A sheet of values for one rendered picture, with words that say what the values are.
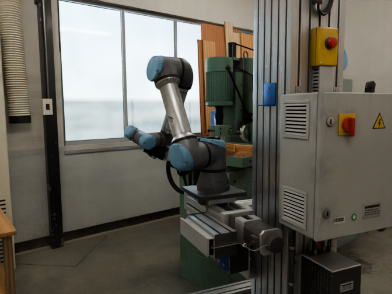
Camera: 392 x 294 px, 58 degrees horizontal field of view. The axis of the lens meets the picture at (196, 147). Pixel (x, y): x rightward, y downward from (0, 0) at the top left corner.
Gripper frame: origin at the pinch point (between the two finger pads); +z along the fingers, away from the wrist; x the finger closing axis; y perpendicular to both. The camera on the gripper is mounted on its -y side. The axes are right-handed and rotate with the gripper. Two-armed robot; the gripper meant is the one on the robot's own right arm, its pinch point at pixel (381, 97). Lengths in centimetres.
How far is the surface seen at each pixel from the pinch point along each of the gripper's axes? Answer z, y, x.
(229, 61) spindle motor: -50, -34, -68
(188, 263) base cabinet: -69, 98, -106
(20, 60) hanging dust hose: -145, -58, -192
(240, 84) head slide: -37, -20, -74
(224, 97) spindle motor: -54, -11, -72
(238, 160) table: -63, 29, -55
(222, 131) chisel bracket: -51, 10, -80
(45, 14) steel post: -123, -98, -197
